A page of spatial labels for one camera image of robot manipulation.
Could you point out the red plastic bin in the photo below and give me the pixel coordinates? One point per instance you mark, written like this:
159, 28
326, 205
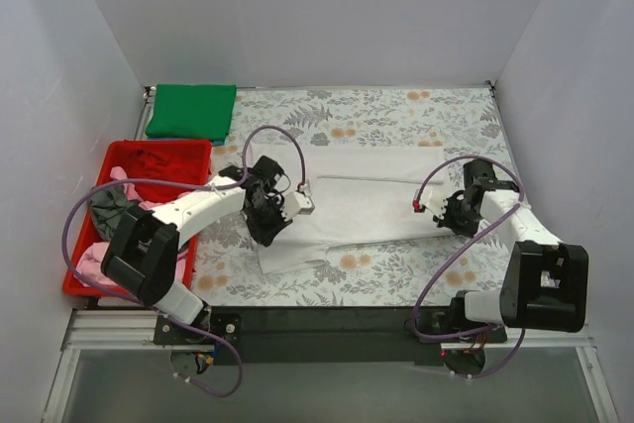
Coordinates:
88, 236

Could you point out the floral table cloth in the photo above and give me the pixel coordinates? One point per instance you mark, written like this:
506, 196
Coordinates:
461, 121

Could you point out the aluminium rail frame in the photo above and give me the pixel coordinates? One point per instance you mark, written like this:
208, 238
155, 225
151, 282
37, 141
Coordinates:
133, 330

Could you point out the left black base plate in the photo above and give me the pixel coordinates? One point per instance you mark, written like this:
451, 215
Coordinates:
224, 325

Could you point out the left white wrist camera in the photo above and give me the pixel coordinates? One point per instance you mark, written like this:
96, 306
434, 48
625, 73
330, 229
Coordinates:
296, 203

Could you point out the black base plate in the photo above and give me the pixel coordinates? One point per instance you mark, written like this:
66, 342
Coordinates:
437, 323
224, 325

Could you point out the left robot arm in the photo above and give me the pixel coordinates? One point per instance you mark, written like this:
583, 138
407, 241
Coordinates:
143, 252

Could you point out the folded green t shirt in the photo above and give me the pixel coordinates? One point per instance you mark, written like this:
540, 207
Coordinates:
199, 111

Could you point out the pink t shirt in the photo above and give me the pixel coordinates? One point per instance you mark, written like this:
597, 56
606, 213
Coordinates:
89, 263

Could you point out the white t shirt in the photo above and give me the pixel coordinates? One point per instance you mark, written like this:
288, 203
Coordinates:
362, 195

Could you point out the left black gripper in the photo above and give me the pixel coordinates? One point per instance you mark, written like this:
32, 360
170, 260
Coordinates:
267, 224

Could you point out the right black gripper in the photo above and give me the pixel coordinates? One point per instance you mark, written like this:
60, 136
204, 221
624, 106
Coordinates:
452, 215

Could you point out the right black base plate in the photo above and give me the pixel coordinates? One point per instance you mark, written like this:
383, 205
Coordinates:
437, 323

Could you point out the red t shirt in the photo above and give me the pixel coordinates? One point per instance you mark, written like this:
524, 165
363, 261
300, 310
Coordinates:
171, 160

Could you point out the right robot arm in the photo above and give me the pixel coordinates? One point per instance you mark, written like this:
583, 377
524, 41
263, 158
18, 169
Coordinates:
545, 283

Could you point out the grey t shirt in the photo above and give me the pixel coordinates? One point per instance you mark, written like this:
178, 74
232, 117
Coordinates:
107, 206

